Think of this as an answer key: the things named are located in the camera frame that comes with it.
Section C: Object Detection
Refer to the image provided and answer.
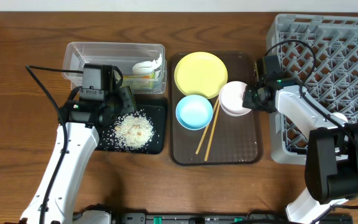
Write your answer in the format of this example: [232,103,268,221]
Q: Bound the pink bowl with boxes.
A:
[219,81,251,116]

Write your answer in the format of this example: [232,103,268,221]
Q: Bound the blue bowl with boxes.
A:
[175,95,213,131]

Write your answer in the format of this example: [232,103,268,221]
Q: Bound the pandan cake wrapper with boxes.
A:
[122,72,158,90]

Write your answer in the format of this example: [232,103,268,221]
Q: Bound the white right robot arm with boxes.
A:
[243,84,358,223]

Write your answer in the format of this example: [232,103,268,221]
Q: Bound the grey dishwasher rack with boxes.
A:
[265,13,358,166]

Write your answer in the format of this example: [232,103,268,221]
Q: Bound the wooden chopstick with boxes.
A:
[204,99,220,162]
[195,98,219,154]

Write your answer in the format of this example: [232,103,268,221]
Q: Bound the clear plastic bin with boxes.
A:
[63,42,167,94]

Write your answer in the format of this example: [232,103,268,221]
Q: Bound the rice leftovers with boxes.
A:
[102,110,155,151]

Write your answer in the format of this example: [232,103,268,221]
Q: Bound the yellow plate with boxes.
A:
[174,52,228,99]

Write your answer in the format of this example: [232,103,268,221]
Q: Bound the right wooden chopstick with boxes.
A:
[204,99,220,162]

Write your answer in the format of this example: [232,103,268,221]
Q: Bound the brown serving tray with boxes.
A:
[169,53,263,166]

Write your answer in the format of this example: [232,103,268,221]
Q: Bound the white green cup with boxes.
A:
[332,112,348,123]

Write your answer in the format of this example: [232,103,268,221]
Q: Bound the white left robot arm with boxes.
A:
[19,86,135,224]

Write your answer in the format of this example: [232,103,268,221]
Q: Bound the left wooden chopstick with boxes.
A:
[195,98,219,154]

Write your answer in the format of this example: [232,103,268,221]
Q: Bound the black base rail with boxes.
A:
[73,205,354,224]

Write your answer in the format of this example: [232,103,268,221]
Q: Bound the white tissue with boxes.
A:
[132,54,162,75]

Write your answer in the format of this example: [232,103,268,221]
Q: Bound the black tray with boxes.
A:
[96,98,167,154]

